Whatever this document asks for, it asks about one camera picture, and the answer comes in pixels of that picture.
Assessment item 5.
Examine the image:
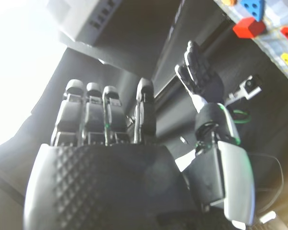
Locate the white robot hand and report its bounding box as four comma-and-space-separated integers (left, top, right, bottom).
23, 78, 256, 230

